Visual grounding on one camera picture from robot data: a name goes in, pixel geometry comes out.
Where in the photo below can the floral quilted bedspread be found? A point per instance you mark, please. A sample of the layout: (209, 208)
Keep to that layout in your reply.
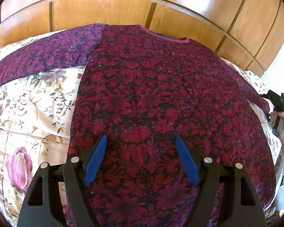
(35, 117)

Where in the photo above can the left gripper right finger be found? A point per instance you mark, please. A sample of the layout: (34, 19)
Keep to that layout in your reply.
(241, 205)

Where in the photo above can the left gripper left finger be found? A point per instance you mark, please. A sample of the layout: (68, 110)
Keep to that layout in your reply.
(42, 203)

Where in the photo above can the wooden panelled wardrobe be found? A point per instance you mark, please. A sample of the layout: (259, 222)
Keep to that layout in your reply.
(248, 33)

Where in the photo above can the maroon floral knit sweater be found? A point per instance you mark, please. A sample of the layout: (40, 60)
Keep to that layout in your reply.
(142, 90)

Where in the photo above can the person's right hand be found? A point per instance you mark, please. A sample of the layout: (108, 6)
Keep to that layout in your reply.
(273, 117)

